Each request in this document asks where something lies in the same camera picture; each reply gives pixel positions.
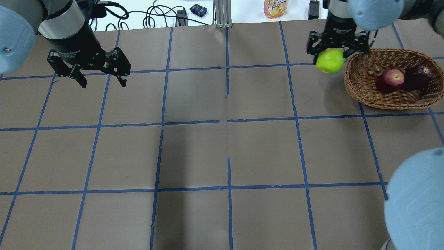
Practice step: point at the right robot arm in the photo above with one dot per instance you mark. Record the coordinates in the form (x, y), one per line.
(413, 210)

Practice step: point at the yellow drink bottle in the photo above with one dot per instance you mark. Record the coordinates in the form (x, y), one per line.
(275, 8)

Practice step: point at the dark red apple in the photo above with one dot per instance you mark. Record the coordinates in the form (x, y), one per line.
(417, 78)

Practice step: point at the small blue device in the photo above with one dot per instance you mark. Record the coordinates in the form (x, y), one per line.
(199, 10)

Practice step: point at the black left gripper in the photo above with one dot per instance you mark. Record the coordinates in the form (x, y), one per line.
(74, 45)

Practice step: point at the woven wicker basket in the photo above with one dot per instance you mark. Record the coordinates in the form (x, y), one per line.
(362, 70)

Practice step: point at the aluminium frame post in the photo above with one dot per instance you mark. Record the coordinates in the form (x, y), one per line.
(222, 10)

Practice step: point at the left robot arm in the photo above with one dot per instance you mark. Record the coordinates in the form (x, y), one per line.
(65, 25)

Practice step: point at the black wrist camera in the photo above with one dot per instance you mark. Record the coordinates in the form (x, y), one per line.
(93, 9)

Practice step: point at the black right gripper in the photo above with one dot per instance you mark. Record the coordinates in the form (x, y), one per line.
(341, 27)

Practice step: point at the black power adapter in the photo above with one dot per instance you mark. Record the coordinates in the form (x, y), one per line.
(314, 9)

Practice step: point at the green apple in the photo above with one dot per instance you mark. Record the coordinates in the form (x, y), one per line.
(330, 61)

